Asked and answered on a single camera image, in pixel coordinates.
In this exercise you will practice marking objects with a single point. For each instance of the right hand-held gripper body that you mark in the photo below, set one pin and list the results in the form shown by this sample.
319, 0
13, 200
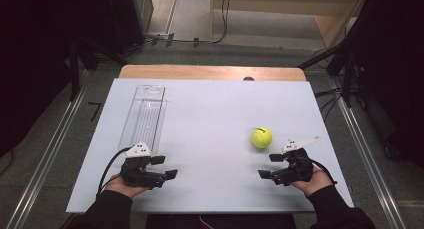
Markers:
295, 167

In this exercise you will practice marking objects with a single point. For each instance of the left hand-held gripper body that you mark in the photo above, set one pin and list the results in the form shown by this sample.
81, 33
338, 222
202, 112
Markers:
140, 172

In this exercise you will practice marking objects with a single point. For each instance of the yellow tennis ball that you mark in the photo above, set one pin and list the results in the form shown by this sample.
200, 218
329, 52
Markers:
261, 137

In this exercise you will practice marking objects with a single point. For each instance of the clear plastic tray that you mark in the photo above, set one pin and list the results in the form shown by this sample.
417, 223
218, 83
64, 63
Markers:
143, 119

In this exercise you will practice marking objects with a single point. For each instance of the person's left hand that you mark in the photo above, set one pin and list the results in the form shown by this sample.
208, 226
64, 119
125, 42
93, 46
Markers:
125, 189

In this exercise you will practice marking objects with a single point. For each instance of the person's right hand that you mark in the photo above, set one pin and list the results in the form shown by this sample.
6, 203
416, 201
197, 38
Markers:
315, 185

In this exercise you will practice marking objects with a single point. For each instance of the white board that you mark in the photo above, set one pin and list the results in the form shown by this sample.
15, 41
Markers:
213, 122

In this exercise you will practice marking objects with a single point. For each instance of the wooden table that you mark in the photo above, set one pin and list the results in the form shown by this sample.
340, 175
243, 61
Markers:
200, 72

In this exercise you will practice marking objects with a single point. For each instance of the black metal stand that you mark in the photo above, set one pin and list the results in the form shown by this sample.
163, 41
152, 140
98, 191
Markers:
346, 79
75, 75

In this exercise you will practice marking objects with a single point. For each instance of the black curtain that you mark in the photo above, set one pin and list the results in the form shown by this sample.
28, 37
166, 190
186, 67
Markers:
33, 55
393, 72

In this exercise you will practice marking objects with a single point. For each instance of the dark cabinet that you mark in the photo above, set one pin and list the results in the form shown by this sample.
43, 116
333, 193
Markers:
126, 19

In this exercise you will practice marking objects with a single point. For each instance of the light wooden platform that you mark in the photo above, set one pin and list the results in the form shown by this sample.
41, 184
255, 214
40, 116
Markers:
283, 2

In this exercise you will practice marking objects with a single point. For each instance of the metal floor rail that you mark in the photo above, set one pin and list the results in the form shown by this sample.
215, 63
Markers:
370, 162
43, 165

